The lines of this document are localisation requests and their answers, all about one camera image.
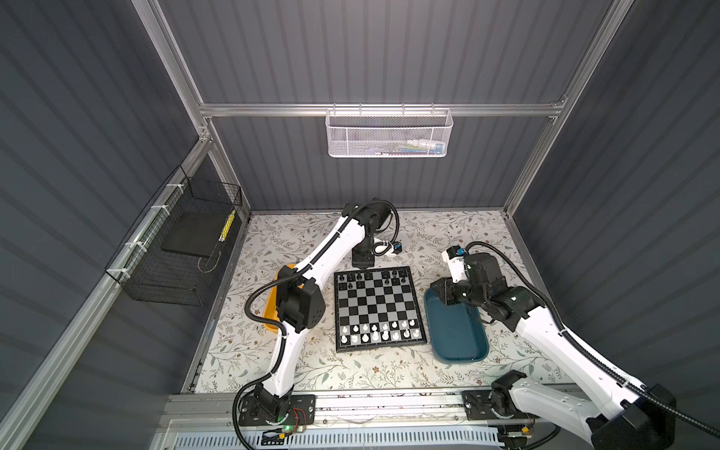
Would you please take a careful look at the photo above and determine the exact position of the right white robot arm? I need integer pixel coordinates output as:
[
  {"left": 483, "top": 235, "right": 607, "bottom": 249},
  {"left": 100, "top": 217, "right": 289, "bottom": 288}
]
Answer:
[{"left": 430, "top": 246, "right": 676, "bottom": 449}]

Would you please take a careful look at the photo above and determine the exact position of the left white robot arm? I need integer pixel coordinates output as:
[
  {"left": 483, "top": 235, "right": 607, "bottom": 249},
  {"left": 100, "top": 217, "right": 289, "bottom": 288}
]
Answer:
[{"left": 239, "top": 199, "right": 401, "bottom": 423}]

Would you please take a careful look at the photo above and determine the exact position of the teal plastic tray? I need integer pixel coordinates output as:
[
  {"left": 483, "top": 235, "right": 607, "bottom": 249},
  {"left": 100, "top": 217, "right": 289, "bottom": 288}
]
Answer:
[{"left": 424, "top": 289, "right": 489, "bottom": 365}]

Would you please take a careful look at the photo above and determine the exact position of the black white chessboard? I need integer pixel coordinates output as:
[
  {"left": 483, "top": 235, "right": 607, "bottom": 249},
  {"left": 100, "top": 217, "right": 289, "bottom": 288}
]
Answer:
[{"left": 334, "top": 266, "right": 428, "bottom": 353}]

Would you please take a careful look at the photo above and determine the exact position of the yellow plastic tray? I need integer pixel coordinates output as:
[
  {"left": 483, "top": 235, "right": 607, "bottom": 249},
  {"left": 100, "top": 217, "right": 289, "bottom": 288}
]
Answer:
[{"left": 262, "top": 264, "right": 296, "bottom": 334}]

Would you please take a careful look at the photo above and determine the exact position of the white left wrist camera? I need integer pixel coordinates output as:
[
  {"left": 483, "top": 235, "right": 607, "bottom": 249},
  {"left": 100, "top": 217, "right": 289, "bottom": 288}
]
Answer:
[{"left": 371, "top": 241, "right": 403, "bottom": 257}]

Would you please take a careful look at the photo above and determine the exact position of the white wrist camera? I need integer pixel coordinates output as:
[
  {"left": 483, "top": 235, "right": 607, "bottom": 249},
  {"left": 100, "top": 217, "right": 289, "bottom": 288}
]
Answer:
[
  {"left": 371, "top": 241, "right": 403, "bottom": 257},
  {"left": 442, "top": 246, "right": 468, "bottom": 283}
]

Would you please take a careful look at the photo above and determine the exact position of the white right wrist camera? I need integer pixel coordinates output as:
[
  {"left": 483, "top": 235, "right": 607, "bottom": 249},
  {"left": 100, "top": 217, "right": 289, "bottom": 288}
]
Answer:
[{"left": 442, "top": 246, "right": 468, "bottom": 283}]

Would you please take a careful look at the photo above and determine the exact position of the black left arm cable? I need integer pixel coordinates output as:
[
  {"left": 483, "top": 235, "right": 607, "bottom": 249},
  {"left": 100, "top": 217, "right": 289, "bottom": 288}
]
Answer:
[{"left": 231, "top": 199, "right": 401, "bottom": 450}]

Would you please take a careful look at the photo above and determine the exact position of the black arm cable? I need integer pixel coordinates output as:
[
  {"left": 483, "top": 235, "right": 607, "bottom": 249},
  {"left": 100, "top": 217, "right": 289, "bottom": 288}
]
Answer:
[
  {"left": 231, "top": 199, "right": 401, "bottom": 450},
  {"left": 464, "top": 240, "right": 720, "bottom": 440}
]

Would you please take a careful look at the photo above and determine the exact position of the white wire mesh basket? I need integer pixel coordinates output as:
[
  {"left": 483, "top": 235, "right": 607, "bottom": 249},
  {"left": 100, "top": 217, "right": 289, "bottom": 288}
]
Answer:
[{"left": 324, "top": 108, "right": 454, "bottom": 159}]

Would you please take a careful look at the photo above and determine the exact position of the black wire basket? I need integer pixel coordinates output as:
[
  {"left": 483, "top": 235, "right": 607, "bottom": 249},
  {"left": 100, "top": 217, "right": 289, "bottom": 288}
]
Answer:
[{"left": 106, "top": 171, "right": 244, "bottom": 307}]

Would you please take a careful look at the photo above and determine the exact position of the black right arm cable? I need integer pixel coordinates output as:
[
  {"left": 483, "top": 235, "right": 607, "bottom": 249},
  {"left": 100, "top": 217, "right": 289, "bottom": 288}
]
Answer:
[{"left": 464, "top": 240, "right": 720, "bottom": 440}]

